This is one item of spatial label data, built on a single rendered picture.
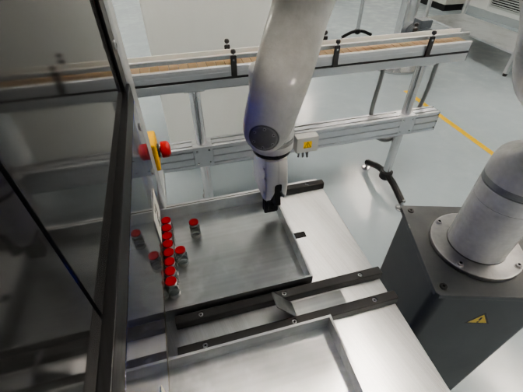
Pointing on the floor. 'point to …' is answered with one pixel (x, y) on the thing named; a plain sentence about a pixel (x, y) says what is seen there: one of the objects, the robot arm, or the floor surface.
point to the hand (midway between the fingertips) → (270, 203)
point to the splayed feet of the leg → (387, 180)
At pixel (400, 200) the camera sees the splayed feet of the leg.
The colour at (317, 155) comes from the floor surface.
